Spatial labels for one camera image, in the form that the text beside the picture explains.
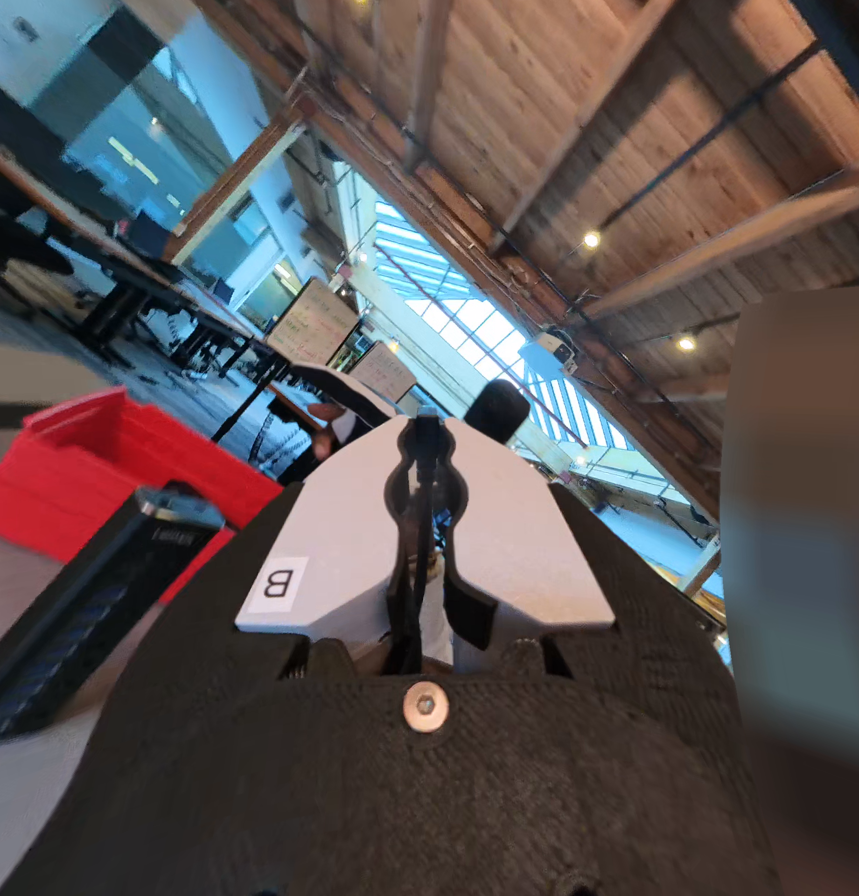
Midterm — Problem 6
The black office chair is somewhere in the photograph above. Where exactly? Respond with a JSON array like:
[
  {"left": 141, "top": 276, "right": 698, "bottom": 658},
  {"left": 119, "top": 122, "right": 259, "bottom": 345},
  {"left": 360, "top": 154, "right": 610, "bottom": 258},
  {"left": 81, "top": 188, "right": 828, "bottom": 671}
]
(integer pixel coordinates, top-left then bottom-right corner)
[{"left": 0, "top": 199, "right": 75, "bottom": 324}]

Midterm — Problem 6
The skylight window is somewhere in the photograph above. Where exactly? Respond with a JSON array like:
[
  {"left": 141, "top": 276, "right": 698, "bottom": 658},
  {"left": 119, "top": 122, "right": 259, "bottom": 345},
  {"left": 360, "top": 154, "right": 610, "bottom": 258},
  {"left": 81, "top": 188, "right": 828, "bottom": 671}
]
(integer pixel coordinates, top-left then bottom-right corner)
[{"left": 372, "top": 198, "right": 632, "bottom": 450}]

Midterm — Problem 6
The long wooden office desk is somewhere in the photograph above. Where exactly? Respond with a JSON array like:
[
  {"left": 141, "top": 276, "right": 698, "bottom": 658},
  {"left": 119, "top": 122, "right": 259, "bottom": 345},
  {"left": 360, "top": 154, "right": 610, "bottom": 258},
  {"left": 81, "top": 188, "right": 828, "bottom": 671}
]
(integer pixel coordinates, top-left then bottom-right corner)
[{"left": 0, "top": 133, "right": 332, "bottom": 428}]

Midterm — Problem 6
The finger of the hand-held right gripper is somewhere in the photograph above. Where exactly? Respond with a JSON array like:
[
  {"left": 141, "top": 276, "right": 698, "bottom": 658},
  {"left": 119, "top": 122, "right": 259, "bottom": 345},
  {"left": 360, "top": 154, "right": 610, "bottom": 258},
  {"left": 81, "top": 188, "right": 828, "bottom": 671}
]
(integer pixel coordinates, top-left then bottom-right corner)
[{"left": 288, "top": 363, "right": 406, "bottom": 428}]

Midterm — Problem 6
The white ceiling-mounted device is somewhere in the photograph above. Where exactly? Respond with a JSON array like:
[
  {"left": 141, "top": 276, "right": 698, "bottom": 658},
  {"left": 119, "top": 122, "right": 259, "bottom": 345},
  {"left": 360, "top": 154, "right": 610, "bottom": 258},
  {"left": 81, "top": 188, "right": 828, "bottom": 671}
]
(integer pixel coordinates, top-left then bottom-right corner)
[{"left": 522, "top": 328, "right": 581, "bottom": 380}]

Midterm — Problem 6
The black rounded object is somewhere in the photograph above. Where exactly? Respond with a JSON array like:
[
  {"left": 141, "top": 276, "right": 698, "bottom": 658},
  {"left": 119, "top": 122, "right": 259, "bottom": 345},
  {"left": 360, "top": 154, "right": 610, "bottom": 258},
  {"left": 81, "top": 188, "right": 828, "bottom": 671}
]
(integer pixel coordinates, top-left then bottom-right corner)
[{"left": 464, "top": 380, "right": 532, "bottom": 443}]

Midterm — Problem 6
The large whiteboard with writing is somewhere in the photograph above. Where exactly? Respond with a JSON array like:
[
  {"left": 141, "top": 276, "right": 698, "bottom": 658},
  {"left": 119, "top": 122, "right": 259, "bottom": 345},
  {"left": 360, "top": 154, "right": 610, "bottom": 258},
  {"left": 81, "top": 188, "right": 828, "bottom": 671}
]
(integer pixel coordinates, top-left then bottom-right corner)
[{"left": 265, "top": 276, "right": 361, "bottom": 366}]

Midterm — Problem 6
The red plastic bin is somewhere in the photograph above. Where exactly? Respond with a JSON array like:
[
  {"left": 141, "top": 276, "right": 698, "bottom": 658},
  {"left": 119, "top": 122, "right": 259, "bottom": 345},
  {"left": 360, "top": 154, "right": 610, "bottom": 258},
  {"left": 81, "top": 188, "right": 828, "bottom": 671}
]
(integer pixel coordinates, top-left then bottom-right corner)
[{"left": 0, "top": 387, "right": 285, "bottom": 604}]

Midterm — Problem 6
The black usb hub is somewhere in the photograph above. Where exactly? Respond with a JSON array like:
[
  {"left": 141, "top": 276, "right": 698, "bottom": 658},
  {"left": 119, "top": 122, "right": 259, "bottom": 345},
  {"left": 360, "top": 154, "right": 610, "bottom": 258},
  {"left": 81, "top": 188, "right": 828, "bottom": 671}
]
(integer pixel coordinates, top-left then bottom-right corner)
[{"left": 0, "top": 482, "right": 226, "bottom": 744}]

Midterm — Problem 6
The small whiteboard with writing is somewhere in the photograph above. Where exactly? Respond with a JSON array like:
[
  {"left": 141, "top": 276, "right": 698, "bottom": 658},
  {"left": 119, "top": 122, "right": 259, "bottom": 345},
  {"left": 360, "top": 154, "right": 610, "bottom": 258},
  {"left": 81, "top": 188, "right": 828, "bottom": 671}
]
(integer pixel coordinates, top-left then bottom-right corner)
[{"left": 349, "top": 341, "right": 418, "bottom": 404}]

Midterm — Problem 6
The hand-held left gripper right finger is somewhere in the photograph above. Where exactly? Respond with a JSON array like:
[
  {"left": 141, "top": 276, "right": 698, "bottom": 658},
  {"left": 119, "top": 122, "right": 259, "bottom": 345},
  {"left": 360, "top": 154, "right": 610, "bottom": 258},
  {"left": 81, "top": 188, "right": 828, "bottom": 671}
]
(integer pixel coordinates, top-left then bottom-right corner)
[{"left": 442, "top": 416, "right": 616, "bottom": 662}]

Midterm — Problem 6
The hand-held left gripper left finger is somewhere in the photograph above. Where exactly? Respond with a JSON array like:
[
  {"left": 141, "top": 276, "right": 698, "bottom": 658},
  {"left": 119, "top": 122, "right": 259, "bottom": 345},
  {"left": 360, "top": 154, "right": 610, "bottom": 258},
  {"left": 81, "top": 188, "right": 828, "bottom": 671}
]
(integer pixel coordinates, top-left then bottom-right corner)
[{"left": 235, "top": 416, "right": 411, "bottom": 648}]

